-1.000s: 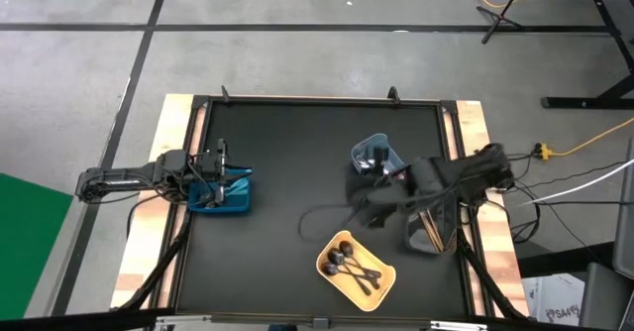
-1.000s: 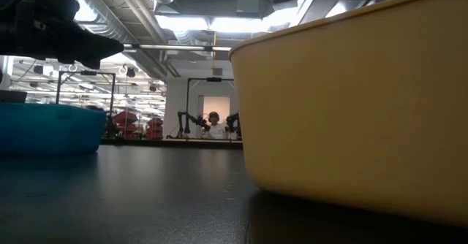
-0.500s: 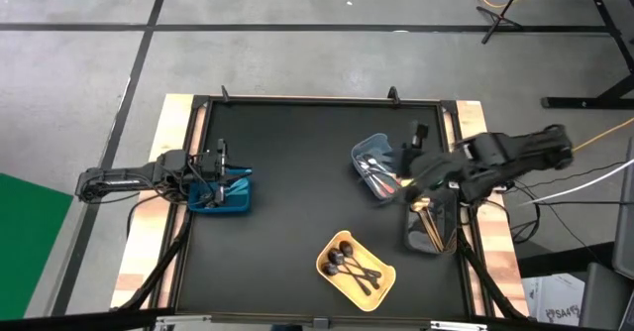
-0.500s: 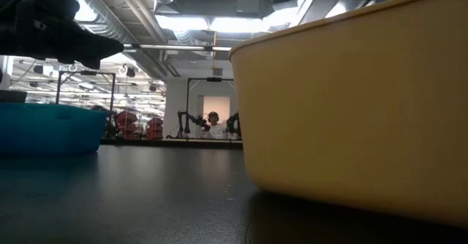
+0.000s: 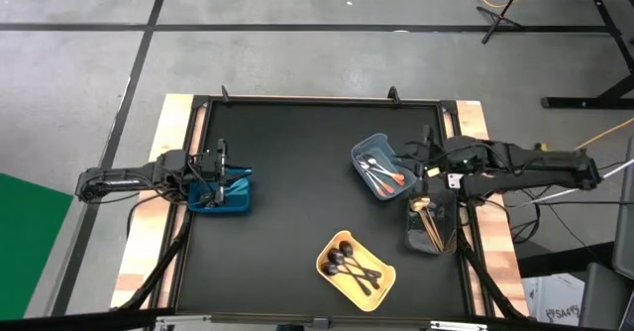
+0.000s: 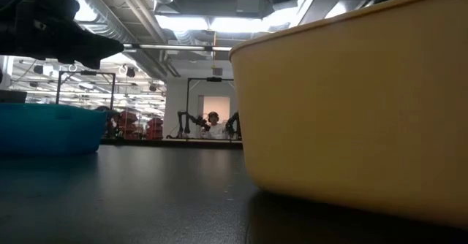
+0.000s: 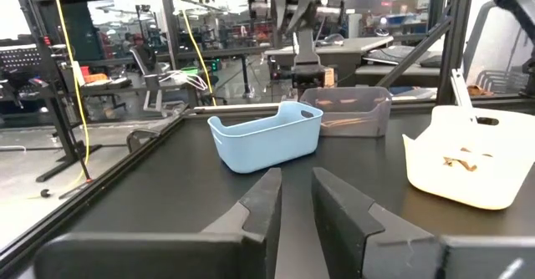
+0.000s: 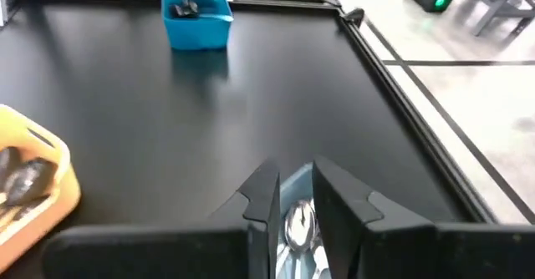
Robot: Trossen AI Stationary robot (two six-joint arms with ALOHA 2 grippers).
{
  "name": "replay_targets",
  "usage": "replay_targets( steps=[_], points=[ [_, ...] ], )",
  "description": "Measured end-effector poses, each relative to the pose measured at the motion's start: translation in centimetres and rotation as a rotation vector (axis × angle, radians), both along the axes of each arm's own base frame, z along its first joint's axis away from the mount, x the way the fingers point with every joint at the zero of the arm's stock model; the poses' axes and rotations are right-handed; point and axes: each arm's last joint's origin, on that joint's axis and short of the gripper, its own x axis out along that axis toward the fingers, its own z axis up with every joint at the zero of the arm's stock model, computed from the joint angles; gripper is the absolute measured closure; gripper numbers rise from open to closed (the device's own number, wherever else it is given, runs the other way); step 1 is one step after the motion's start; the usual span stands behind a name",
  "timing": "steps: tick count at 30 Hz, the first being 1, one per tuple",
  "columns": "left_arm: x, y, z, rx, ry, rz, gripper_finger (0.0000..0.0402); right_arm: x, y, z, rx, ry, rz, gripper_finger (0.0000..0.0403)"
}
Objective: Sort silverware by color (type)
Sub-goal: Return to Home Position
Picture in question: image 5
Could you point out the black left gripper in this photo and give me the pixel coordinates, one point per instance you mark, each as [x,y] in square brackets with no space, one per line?
[208,165]

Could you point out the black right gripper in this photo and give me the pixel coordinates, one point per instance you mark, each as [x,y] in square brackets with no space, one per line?
[441,157]

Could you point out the yellow plastic bin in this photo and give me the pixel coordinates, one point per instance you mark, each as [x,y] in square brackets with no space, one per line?
[357,298]

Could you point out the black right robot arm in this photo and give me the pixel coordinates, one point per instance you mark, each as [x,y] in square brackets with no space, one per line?
[535,165]

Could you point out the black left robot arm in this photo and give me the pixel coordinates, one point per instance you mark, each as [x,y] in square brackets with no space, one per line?
[124,180]

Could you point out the dark blue plastic bin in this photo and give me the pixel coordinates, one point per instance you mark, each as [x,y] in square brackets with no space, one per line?
[238,207]

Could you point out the light blue plastic bin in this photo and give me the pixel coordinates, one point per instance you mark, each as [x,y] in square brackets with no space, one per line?
[376,145]

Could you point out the black table mat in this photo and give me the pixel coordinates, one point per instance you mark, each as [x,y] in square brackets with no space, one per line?
[297,172]

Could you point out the black plastic bin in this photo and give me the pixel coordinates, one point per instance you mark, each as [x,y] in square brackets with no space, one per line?
[421,242]

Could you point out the black stand with foot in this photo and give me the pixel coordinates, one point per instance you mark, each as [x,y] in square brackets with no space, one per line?
[569,103]

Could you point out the black tripod stand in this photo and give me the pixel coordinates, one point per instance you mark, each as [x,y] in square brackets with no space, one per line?
[500,16]

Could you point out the black flat floor bar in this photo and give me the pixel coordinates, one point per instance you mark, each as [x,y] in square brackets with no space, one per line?
[555,261]

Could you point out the black overhead beam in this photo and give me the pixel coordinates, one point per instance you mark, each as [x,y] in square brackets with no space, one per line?
[74,321]

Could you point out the green floor mat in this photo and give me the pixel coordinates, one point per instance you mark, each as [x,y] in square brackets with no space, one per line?
[30,242]

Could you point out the white cardboard box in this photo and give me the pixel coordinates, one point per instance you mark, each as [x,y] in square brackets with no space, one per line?
[555,296]

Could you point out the grey panel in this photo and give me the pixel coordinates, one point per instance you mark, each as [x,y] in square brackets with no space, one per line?
[625,212]

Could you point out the dark grey box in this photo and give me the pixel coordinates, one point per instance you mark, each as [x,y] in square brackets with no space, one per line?
[602,296]

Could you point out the black edge bracket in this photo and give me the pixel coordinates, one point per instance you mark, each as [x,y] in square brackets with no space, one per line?
[225,94]
[393,94]

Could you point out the black metal table frame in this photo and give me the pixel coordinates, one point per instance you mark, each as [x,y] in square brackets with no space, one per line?
[307,101]

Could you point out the aluminium front rail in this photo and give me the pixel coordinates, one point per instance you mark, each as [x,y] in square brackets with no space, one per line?
[446,326]

